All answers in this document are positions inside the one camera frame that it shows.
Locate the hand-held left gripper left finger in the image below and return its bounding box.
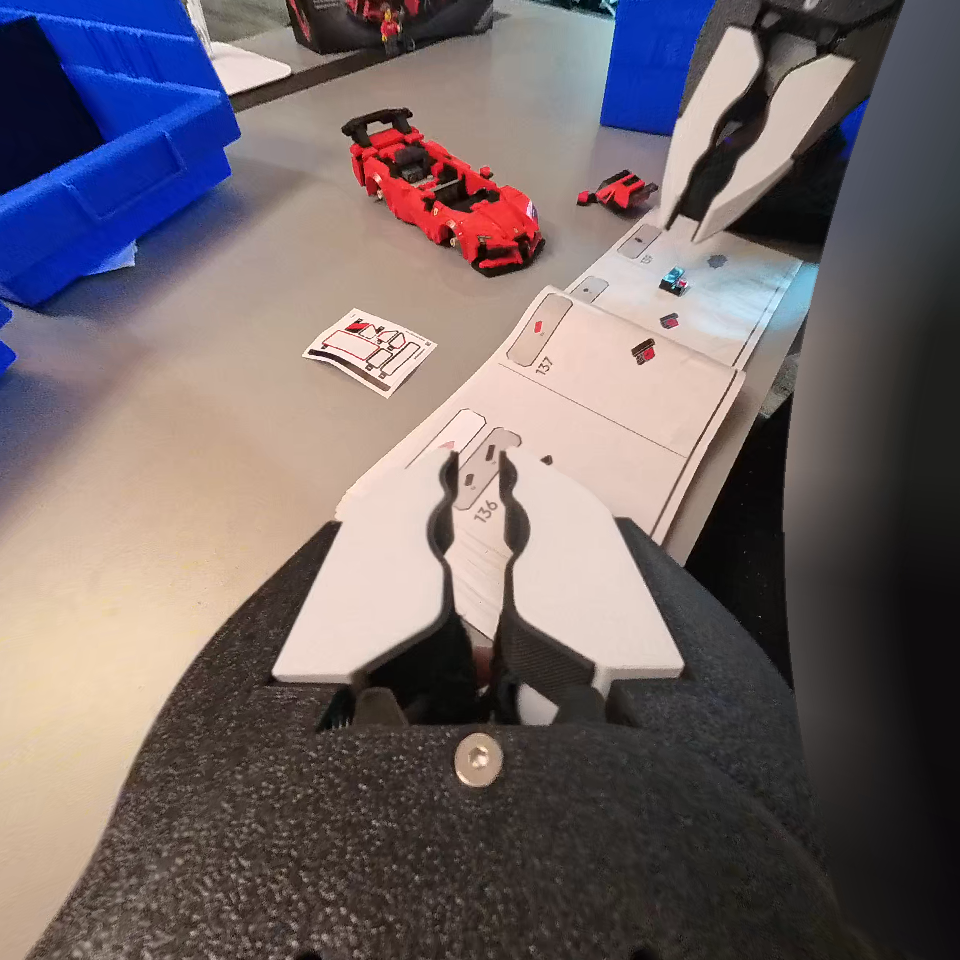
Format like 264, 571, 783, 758
273, 450, 466, 694

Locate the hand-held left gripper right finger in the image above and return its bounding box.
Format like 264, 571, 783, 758
492, 450, 690, 694

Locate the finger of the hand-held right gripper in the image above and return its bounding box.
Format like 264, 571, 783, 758
692, 54, 859, 246
660, 30, 769, 229

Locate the red black green lego assembly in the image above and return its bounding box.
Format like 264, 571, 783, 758
578, 170, 658, 213

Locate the lego instruction booklet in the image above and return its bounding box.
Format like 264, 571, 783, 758
333, 218, 811, 631

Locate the red lego car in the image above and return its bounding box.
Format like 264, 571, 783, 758
342, 108, 544, 279

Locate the lego set box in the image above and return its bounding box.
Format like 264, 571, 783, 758
285, 0, 496, 55

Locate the white sticker sheet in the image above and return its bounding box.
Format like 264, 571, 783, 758
303, 309, 438, 399

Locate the white paper slip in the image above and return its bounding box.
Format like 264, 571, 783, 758
90, 240, 139, 279

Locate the white stand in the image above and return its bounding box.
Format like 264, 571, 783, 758
188, 0, 294, 96

